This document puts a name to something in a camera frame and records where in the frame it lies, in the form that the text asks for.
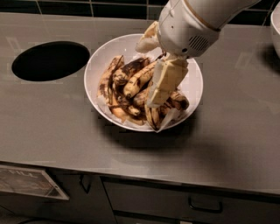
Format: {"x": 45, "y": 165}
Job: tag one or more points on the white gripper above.
{"x": 184, "y": 30}

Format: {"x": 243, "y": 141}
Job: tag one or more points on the long spotted top banana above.
{"x": 155, "y": 116}

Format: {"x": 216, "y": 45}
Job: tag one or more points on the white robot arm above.
{"x": 218, "y": 13}

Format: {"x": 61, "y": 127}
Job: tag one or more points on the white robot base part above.
{"x": 275, "y": 28}

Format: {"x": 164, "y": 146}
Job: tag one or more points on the spotted banana with stem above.
{"x": 138, "y": 80}

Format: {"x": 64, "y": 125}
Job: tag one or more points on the small dark banana left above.
{"x": 123, "y": 74}

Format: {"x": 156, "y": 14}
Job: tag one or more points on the right short spotted banana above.
{"x": 178, "y": 101}

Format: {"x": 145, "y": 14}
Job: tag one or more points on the white ceramic bowl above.
{"x": 191, "y": 86}

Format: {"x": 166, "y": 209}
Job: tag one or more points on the left curved spotted banana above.
{"x": 105, "y": 84}

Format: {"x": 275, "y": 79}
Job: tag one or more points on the bottom curved yellow banana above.
{"x": 123, "y": 109}

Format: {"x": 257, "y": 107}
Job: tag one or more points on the round black counter hole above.
{"x": 50, "y": 61}

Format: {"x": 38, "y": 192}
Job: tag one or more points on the grey cabinet drawer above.
{"x": 170, "y": 203}

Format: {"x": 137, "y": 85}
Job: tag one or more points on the framed label sign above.
{"x": 29, "y": 181}

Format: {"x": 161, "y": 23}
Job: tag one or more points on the black cabinet door handle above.
{"x": 85, "y": 183}

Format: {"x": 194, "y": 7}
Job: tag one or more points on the black drawer handle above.
{"x": 205, "y": 204}

